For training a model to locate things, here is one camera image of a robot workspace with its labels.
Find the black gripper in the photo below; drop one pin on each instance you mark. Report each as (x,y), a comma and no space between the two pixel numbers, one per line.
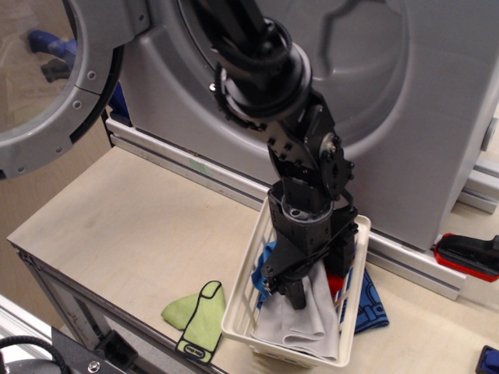
(305,238)

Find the red cloth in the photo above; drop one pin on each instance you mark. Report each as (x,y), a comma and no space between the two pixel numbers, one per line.
(335,283)

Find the grey cloth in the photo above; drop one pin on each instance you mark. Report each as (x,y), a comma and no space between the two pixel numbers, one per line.
(312,330)

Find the white plastic laundry basket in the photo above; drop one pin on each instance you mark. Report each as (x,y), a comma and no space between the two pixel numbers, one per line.
(241,315)

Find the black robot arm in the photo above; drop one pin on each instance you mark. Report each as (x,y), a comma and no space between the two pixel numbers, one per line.
(263,82)

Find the grey toy washing machine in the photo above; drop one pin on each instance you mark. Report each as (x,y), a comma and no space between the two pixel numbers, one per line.
(412,87)

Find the grey round machine door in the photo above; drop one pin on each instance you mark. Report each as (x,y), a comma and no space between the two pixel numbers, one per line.
(41,121)

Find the plain blue cloth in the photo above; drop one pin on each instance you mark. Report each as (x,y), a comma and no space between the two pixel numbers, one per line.
(258,279)

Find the blue patterned cloth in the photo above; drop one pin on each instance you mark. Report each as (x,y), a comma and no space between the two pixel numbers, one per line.
(371,312)

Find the green cloth with outline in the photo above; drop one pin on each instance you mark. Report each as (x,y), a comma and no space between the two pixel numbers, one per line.
(198,317)

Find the red and black clamp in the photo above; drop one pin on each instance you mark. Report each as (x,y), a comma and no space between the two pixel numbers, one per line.
(475,257)

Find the blue black object corner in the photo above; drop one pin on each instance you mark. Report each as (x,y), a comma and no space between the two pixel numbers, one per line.
(488,362)

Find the blue clamp behind door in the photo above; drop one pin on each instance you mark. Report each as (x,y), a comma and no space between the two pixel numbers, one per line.
(61,66)

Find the aluminium extrusion rail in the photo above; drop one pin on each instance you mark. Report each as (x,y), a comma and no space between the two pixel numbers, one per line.
(416,265)

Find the black bracket with bolt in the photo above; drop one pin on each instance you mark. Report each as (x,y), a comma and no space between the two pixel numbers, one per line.
(111,355)

